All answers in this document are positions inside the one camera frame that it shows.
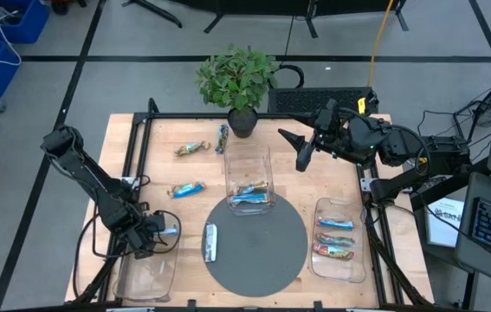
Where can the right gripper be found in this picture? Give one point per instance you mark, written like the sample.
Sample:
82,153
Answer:
336,141

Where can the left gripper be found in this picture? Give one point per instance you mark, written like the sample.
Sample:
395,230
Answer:
141,229

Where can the blue white granola bar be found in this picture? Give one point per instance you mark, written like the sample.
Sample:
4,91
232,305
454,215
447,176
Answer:
211,242

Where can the blue granola bar orange ends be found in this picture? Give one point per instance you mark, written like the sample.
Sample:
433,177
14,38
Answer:
251,188

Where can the blue granola bar red end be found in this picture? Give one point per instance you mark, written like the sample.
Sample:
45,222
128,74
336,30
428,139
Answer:
336,224

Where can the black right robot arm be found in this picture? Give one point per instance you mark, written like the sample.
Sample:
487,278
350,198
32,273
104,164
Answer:
444,151

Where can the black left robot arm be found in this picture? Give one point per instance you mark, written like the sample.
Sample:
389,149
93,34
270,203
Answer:
80,169

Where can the black perforated metal case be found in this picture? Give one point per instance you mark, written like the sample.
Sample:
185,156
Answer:
305,100

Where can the clear plastic bin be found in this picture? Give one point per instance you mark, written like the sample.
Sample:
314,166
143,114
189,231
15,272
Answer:
247,162
340,273
150,281

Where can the yellow tape tag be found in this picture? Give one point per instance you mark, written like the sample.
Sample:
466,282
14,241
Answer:
361,106

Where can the gold wrapped snack bar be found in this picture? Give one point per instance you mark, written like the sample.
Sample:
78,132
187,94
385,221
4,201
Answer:
191,148

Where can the green potted plant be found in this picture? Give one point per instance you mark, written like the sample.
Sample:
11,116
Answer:
236,82

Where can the grey round woven placemat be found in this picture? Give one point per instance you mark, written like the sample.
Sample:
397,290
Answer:
262,260

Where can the black partition panel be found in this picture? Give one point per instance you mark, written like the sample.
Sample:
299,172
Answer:
249,5

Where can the white paper sign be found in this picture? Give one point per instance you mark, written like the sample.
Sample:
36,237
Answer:
444,225

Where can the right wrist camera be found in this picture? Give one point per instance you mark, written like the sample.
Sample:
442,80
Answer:
325,117

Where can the silver corner bracket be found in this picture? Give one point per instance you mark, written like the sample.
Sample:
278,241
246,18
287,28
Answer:
367,185

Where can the black metal table frame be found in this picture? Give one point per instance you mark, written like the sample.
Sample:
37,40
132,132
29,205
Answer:
184,115

